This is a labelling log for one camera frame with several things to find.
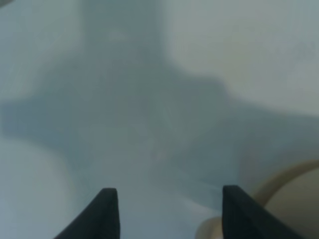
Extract beige ceramic teapot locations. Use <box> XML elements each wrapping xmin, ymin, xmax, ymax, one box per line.
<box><xmin>195</xmin><ymin>169</ymin><xmax>319</xmax><ymax>239</ymax></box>

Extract beige teapot saucer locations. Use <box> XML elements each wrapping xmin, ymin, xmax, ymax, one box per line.
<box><xmin>253</xmin><ymin>160</ymin><xmax>319</xmax><ymax>207</ymax></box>

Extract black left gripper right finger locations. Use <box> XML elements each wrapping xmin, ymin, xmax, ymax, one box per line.
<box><xmin>222</xmin><ymin>185</ymin><xmax>302</xmax><ymax>239</ymax></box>

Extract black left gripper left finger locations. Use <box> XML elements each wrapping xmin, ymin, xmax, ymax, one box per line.
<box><xmin>55</xmin><ymin>188</ymin><xmax>120</xmax><ymax>239</ymax></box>

